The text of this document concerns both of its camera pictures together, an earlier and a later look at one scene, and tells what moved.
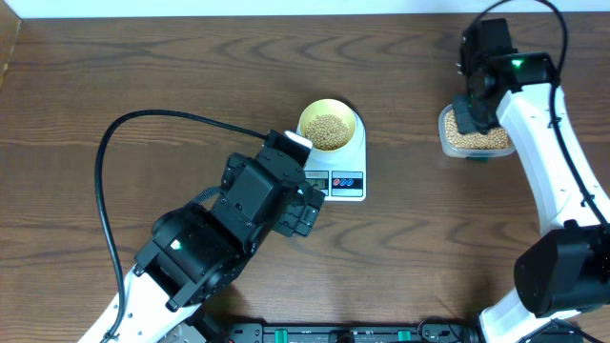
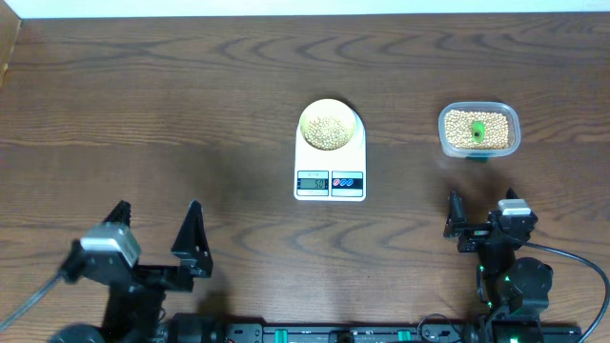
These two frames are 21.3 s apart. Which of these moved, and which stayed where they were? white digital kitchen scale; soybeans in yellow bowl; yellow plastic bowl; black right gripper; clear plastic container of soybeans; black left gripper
Moved: black right gripper; black left gripper
Stayed: white digital kitchen scale; yellow plastic bowl; soybeans in yellow bowl; clear plastic container of soybeans
